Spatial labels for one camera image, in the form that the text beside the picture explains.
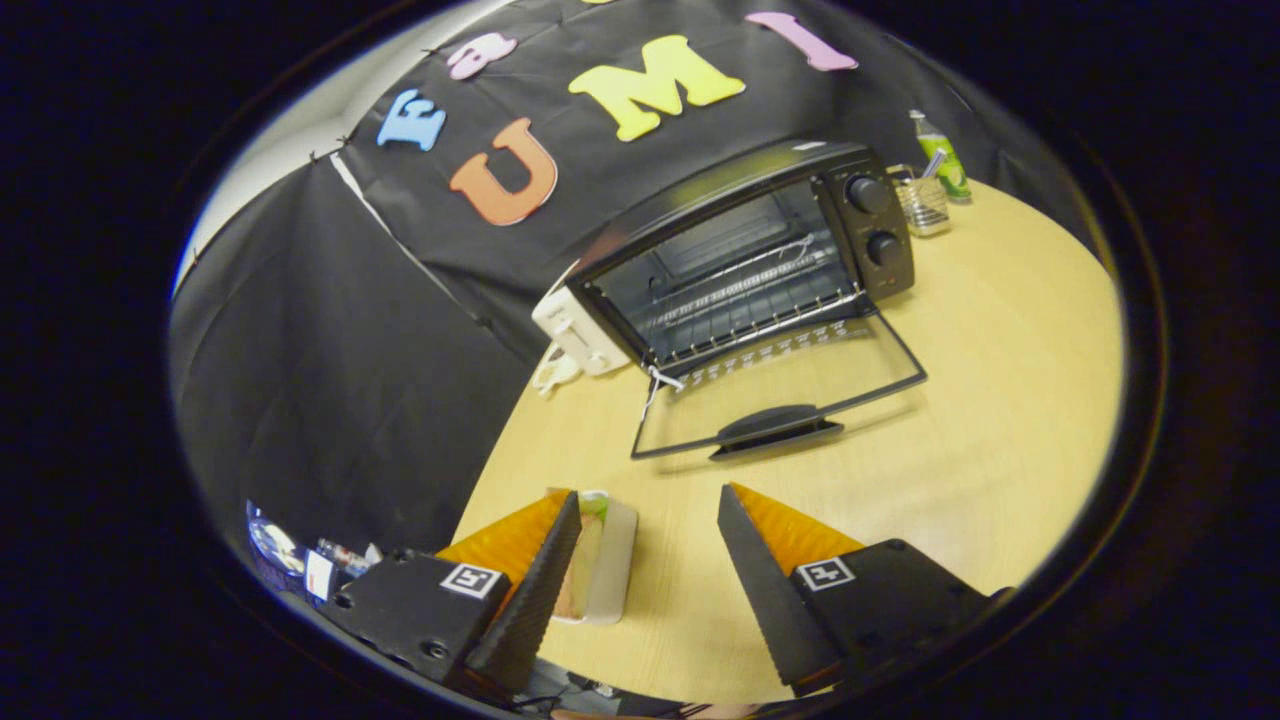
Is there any black toaster oven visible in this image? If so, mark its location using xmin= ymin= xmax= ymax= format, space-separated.
xmin=565 ymin=140 xmax=929 ymax=463

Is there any white rectangular plate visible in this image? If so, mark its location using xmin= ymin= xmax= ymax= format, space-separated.
xmin=580 ymin=497 xmax=639 ymax=626

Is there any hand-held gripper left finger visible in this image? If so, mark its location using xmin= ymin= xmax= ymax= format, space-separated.
xmin=318 ymin=488 xmax=583 ymax=701

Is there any white string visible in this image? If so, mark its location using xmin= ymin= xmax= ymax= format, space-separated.
xmin=640 ymin=364 xmax=687 ymax=426

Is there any white toaster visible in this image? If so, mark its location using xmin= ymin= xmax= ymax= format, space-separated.
xmin=531 ymin=262 xmax=633 ymax=378

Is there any green label drink bottle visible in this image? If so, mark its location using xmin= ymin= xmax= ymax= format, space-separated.
xmin=908 ymin=109 xmax=972 ymax=204

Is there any toasted sandwich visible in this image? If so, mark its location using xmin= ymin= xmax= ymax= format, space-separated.
xmin=552 ymin=490 xmax=609 ymax=621

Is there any wire mesh cup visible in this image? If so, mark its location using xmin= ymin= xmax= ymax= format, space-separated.
xmin=886 ymin=163 xmax=952 ymax=238

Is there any plastic bottle red label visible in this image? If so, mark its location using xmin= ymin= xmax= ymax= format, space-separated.
xmin=305 ymin=538 xmax=383 ymax=606

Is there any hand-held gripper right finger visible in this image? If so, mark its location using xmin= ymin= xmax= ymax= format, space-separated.
xmin=717 ymin=483 xmax=1011 ymax=698

